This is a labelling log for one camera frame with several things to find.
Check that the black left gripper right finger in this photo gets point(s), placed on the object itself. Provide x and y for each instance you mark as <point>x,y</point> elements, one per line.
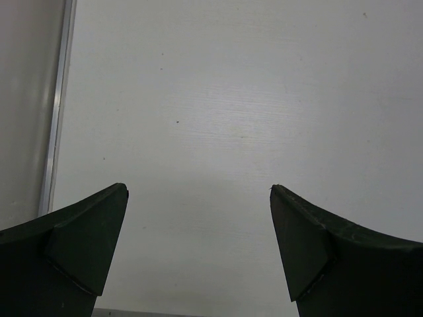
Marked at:
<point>334,267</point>

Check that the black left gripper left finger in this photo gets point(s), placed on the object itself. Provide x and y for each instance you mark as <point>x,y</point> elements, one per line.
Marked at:
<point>57,264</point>

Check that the aluminium table edge rail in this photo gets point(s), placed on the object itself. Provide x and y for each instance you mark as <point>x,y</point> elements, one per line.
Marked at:
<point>50,171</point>

